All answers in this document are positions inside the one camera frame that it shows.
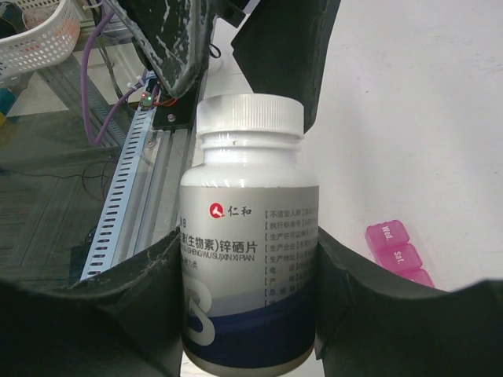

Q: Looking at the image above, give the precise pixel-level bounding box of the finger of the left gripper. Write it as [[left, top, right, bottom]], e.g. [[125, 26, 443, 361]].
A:
[[109, 0, 215, 97], [231, 0, 338, 132]]

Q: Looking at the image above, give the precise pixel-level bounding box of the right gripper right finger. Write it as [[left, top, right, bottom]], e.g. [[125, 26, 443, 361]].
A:
[[315, 231, 502, 376]]

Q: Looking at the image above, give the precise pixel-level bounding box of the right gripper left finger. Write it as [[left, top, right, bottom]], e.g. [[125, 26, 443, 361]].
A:
[[1, 230, 182, 376]]

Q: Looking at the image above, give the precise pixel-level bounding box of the pink weekly pill organizer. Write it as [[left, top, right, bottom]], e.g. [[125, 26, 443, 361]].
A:
[[365, 220, 435, 287]]

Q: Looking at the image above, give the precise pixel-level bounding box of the white pill bottle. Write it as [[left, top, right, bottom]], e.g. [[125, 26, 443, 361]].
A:
[[179, 94, 319, 376]]

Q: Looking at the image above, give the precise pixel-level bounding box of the white perforated plastic basket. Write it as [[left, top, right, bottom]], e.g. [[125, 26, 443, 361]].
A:
[[1, 1, 81, 87]]

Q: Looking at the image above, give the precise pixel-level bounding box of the slotted cable duct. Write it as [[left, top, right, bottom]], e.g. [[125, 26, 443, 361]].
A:
[[80, 110, 156, 280]]

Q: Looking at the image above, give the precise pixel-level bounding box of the aluminium mounting rail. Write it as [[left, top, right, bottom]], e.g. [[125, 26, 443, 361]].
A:
[[128, 74, 207, 256]]

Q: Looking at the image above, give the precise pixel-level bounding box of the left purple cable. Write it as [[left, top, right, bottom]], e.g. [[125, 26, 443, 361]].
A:
[[80, 0, 158, 148]]

